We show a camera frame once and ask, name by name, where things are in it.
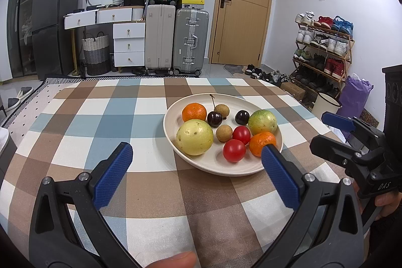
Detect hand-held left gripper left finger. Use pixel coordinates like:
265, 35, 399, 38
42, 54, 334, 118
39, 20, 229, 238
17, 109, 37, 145
28, 142, 148, 268

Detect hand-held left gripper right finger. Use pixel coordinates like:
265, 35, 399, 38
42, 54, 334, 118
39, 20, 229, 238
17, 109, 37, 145
251, 144, 366, 268

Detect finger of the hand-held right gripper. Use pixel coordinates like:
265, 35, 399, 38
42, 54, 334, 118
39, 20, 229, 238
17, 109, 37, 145
321, 111, 387, 156
309, 134, 376, 183

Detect orange mandarin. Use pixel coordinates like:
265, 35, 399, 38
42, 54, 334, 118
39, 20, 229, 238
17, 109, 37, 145
182, 102, 208, 124
249, 132, 277, 157

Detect red cherry tomato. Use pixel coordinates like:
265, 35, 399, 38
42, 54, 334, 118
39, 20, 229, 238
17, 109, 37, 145
223, 139, 246, 163
232, 126, 251, 145

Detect green passion fruit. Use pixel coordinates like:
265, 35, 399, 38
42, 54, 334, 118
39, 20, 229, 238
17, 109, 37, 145
248, 109, 278, 136

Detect cream round plate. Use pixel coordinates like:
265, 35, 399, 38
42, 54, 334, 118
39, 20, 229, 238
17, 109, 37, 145
163, 93, 284, 177

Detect brown longan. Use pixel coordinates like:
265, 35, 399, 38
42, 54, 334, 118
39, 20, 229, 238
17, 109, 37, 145
215, 103, 230, 118
215, 124, 233, 142

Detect dark cherry with stem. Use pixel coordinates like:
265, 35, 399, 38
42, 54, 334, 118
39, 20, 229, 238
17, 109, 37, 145
207, 94, 223, 128

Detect yellow-green passion fruit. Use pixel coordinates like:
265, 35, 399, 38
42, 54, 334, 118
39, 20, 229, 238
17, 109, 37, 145
176, 119, 215, 156

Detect person's right hand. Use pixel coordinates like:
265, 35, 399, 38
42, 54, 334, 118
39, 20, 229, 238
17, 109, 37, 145
374, 191, 402, 221

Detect person's left hand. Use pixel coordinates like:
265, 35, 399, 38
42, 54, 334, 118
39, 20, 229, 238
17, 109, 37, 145
146, 251, 198, 268

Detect white bucket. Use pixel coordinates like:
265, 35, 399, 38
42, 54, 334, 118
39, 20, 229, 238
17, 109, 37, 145
312, 92, 342, 122

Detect brown patterned doormat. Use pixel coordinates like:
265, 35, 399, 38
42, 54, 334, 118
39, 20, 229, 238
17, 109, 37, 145
358, 109, 380, 130

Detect purple plastic bag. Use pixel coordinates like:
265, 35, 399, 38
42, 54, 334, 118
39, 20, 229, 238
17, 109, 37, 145
337, 73, 374, 124

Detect small cardboard box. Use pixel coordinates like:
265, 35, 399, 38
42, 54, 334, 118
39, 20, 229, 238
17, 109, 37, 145
280, 82, 307, 101

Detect checked tablecloth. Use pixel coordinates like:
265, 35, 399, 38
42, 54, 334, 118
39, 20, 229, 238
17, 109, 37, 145
0, 77, 355, 268

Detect wooden shoe rack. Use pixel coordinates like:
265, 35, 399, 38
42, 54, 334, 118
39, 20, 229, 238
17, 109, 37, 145
289, 12, 355, 99

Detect rows of assorted shoes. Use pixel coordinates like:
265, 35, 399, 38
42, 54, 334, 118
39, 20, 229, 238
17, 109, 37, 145
292, 11, 354, 96

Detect group of sneakers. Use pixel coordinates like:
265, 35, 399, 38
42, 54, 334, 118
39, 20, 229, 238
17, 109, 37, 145
244, 63, 291, 88

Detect grey doormat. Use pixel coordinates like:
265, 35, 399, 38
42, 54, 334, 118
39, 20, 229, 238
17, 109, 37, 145
223, 65, 248, 75

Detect grey and white woven basket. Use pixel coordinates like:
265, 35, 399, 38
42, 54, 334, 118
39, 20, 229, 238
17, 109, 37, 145
82, 32, 111, 76

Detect wooden stick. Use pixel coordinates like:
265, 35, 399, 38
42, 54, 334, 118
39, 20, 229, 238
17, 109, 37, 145
72, 29, 79, 75

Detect white desk with drawers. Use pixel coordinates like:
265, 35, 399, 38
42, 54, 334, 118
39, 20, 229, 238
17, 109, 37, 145
63, 6, 146, 72

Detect wooden door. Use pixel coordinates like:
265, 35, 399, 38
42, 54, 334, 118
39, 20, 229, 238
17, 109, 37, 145
209, 0, 277, 68

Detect beige suitcase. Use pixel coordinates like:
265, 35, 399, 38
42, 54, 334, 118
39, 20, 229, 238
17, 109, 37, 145
144, 4, 176, 74

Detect silver suitcase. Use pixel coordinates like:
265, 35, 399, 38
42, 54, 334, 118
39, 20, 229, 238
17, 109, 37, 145
172, 8, 210, 76

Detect dark grey fridge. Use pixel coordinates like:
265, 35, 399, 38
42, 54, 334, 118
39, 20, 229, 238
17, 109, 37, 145
31, 0, 83, 81

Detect dark glass-door cabinet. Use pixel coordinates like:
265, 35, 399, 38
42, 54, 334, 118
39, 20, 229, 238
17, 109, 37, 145
6, 0, 47, 80

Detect yellow and black shoe box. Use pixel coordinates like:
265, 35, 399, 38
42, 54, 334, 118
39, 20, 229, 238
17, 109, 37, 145
181, 0, 205, 9

